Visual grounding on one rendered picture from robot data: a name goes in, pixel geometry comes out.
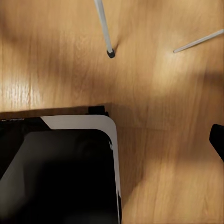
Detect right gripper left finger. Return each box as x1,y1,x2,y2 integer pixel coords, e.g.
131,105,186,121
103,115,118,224
0,124,24,180

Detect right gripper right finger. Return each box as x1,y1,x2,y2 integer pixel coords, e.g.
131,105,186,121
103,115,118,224
209,124,224,162

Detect camera tripod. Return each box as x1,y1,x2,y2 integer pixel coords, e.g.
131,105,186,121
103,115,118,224
95,0,115,58

